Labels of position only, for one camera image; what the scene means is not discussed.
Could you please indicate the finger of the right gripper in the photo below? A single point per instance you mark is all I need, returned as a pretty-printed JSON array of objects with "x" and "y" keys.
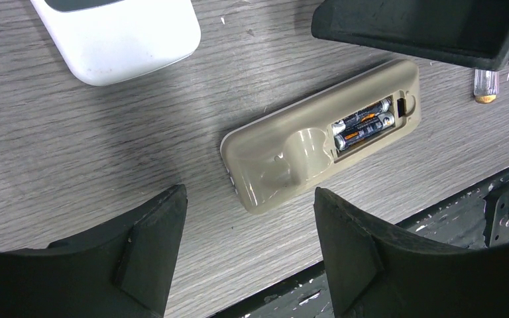
[{"x": 473, "y": 34}]

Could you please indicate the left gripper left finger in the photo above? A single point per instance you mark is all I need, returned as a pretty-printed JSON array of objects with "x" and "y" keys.
[{"x": 120, "y": 268}]

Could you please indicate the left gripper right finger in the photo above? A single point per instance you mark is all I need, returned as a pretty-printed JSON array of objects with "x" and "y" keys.
[{"x": 377, "y": 269}]

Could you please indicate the clear handle screwdriver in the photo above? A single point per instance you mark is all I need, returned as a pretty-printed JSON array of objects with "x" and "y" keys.
[{"x": 486, "y": 86}]

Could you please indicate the black battery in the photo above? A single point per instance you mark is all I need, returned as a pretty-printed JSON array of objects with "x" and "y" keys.
[
  {"x": 365, "y": 129},
  {"x": 369, "y": 112}
]

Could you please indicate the beige remote control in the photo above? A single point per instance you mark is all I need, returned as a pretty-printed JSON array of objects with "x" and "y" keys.
[{"x": 291, "y": 150}]

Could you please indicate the white air conditioner remote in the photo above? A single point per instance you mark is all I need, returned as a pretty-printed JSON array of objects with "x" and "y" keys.
[{"x": 107, "y": 42}]

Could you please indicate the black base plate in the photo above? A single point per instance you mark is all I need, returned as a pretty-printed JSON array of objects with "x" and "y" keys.
[{"x": 475, "y": 218}]

